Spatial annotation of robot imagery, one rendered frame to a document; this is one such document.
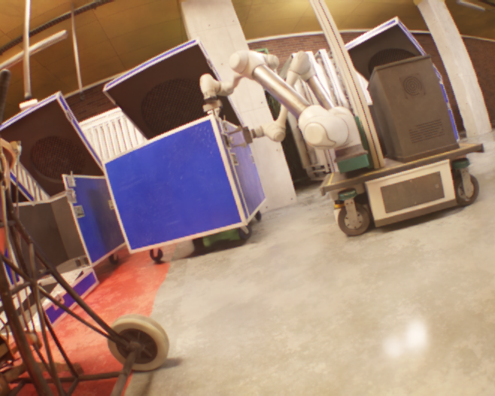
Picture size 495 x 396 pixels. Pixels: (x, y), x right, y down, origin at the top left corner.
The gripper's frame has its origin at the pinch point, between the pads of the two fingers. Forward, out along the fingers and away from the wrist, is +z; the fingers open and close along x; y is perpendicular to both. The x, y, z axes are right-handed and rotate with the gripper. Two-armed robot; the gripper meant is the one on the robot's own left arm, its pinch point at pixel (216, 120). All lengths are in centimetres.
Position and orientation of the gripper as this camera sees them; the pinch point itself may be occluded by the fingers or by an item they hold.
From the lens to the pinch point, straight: 198.6
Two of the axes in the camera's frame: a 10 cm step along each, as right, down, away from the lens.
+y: 2.3, 0.3, 9.7
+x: -9.4, 2.7, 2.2
